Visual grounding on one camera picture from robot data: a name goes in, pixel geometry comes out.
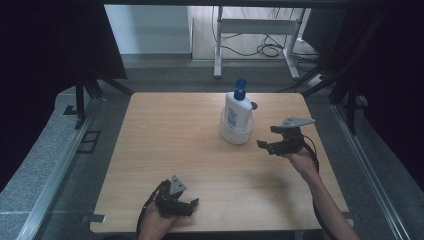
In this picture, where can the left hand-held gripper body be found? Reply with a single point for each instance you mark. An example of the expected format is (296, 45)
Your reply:
(171, 198)

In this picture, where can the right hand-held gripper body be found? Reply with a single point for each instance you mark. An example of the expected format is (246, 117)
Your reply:
(291, 138)

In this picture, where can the clear plastic cup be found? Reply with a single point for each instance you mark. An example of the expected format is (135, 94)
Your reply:
(237, 136)

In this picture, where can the white blue-pump lotion bottle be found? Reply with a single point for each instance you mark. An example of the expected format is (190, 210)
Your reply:
(237, 111)

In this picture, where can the person's right hand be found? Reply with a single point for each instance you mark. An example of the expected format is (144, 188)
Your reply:
(303, 163)

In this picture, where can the person's left hand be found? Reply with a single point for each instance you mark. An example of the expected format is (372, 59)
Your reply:
(156, 223)

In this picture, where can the white power strip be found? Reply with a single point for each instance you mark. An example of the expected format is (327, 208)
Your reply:
(316, 80)

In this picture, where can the black metal stand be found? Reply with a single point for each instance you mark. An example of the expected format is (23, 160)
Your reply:
(346, 96)

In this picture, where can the dark curtain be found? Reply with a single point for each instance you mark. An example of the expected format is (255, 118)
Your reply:
(43, 66)
(390, 66)

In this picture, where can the black tripod stand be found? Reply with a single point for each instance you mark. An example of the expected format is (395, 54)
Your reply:
(88, 90)

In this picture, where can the black flat bracket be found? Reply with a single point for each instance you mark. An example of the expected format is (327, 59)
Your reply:
(93, 218)

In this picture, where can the aluminium rail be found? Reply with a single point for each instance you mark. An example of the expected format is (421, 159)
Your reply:
(370, 170)
(56, 173)

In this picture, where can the black square bracket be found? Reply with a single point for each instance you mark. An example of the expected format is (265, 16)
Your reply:
(89, 141)

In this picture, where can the white metal desk frame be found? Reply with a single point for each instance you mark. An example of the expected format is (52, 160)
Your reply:
(253, 26)

